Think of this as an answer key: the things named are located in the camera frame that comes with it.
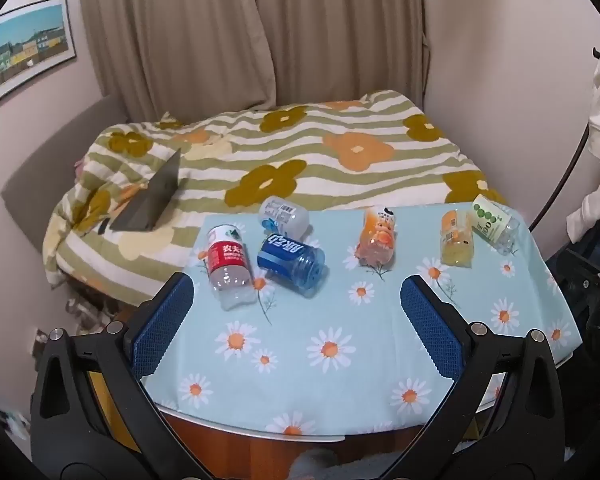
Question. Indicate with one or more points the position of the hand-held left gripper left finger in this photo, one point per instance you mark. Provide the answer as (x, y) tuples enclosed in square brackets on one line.
[(162, 330)]

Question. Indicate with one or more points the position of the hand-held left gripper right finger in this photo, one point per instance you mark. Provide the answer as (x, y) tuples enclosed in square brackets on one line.
[(430, 330)]

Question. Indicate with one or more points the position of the yellow plastic bottle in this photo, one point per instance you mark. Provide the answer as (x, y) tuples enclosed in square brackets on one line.
[(455, 246)]

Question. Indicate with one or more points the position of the red label plastic bottle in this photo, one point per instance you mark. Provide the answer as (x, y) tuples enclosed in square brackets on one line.
[(226, 255)]

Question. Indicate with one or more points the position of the light blue daisy tablecloth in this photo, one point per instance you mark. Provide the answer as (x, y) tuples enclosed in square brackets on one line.
[(330, 310)]

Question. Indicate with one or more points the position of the orange label plastic bottle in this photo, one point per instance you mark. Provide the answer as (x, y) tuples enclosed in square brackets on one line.
[(377, 237)]

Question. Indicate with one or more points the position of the green dotted label plastic bottle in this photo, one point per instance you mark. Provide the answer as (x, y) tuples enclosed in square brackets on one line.
[(490, 220)]

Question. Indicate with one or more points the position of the wooden table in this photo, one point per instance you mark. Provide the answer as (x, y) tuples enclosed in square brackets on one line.
[(220, 446)]

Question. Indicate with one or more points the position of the dark grey laptop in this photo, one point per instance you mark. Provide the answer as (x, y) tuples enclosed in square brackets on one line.
[(150, 200)]

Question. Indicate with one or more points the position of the blue label plastic bottle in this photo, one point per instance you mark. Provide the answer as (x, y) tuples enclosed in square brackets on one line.
[(285, 256)]

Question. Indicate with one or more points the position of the black equipment stand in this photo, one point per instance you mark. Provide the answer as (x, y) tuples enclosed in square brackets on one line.
[(590, 285)]

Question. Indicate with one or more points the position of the clear white label plastic bottle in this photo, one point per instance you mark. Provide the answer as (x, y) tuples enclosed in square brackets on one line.
[(282, 212)]

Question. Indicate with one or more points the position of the striped floral blanket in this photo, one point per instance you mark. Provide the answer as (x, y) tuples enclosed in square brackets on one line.
[(355, 170)]

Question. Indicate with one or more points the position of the grey bed headboard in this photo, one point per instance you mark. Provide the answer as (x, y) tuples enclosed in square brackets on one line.
[(45, 170)]

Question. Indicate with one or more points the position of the beige curtain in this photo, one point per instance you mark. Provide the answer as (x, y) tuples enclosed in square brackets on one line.
[(280, 35)]

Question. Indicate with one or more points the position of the framed wall picture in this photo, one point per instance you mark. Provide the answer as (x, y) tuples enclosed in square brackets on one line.
[(27, 50)]

